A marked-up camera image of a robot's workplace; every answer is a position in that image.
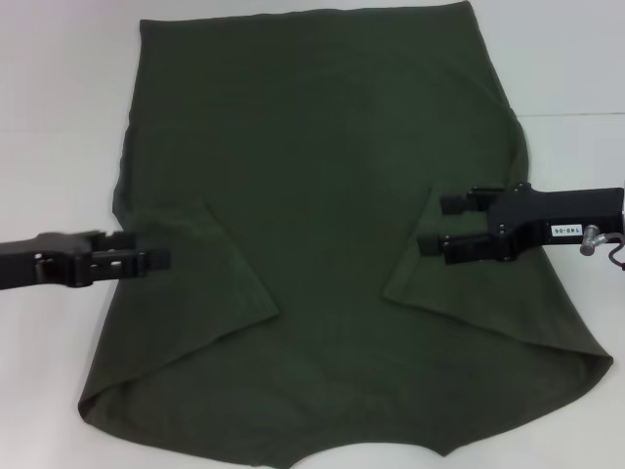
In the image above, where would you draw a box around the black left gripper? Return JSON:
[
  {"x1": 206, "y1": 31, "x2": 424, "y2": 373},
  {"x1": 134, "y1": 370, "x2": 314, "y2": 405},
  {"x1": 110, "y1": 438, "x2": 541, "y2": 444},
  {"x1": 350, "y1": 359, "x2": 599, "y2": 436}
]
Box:
[{"x1": 0, "y1": 232, "x2": 172, "y2": 292}]

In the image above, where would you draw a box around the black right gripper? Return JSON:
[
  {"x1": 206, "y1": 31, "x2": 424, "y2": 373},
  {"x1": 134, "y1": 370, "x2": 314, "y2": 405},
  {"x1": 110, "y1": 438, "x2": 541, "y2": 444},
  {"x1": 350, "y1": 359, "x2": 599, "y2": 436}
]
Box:
[{"x1": 418, "y1": 184, "x2": 625, "y2": 266}]

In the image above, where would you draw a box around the dark green t-shirt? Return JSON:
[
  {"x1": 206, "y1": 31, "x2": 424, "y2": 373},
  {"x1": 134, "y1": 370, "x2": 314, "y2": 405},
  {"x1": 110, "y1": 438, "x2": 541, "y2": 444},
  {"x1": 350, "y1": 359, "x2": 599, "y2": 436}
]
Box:
[{"x1": 76, "y1": 1, "x2": 614, "y2": 469}]

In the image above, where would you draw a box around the right gripper cable with connector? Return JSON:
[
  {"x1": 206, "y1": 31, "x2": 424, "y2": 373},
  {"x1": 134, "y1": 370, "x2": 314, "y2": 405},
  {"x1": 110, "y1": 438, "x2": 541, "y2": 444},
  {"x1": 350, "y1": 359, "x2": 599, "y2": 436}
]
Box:
[{"x1": 578, "y1": 223, "x2": 625, "y2": 270}]

